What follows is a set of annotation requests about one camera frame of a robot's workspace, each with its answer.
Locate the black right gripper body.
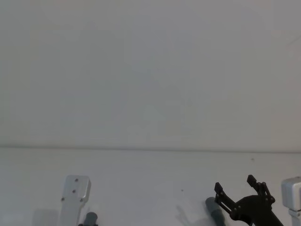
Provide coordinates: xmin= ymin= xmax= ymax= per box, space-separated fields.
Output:
xmin=231 ymin=194 xmax=285 ymax=226

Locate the dark grey cylinder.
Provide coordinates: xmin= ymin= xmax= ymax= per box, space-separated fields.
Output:
xmin=205 ymin=197 xmax=227 ymax=226
xmin=85 ymin=211 xmax=99 ymax=226

